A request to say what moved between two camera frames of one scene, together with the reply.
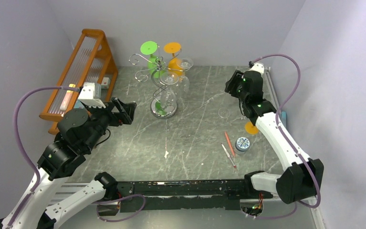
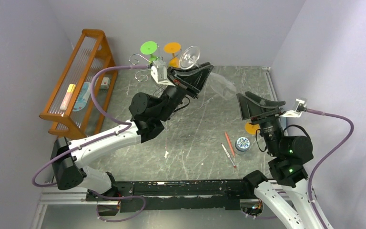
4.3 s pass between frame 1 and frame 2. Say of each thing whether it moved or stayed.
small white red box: stayed
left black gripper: moved
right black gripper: moved
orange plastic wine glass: stayed
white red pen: stayed
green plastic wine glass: stayed
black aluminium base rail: stayed
